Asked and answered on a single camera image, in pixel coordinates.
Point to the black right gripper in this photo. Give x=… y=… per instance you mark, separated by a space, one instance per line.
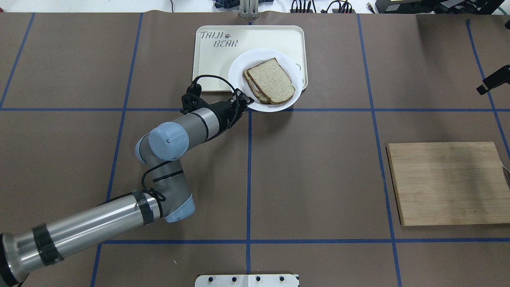
x=494 y=82

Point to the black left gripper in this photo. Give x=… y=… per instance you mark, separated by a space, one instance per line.
x=225 y=113

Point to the white round plate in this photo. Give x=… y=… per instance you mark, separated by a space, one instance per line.
x=250 y=59

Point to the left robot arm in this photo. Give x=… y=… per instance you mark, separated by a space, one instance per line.
x=162 y=192

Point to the bread slice with fried egg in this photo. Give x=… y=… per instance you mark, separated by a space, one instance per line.
x=262 y=99

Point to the cream bear tray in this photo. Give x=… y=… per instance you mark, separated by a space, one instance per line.
x=216 y=47

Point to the wooden cutting board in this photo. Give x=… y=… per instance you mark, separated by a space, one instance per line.
x=448 y=183

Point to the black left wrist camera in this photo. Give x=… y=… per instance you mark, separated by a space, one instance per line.
x=191 y=100

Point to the aluminium frame post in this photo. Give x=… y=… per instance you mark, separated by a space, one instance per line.
x=249 y=9

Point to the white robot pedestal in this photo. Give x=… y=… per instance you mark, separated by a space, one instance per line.
x=248 y=280

